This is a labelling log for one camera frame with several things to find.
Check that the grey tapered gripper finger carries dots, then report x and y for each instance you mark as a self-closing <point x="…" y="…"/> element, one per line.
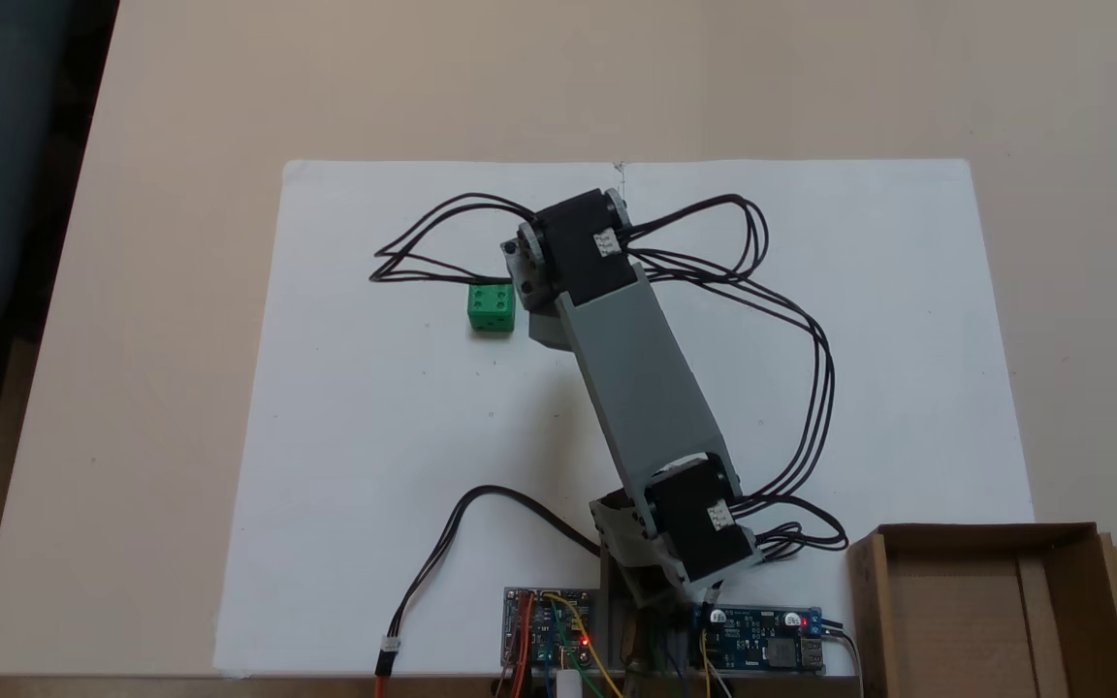
<point x="549" y="332"/>

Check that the green dice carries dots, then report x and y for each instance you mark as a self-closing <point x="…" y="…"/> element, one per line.
<point x="491" y="308"/>

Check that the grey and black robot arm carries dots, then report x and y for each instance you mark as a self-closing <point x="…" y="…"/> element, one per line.
<point x="646" y="388"/>

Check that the white paper sheet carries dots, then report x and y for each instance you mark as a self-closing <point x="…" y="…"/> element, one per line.
<point x="374" y="436"/>

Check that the circuit board with red LED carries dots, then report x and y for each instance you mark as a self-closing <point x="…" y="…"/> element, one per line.
<point x="549" y="630"/>

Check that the blue circuit board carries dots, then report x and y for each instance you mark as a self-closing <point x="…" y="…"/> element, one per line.
<point x="762" y="645"/>

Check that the brown cardboard box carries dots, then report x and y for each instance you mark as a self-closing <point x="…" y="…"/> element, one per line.
<point x="956" y="620"/>

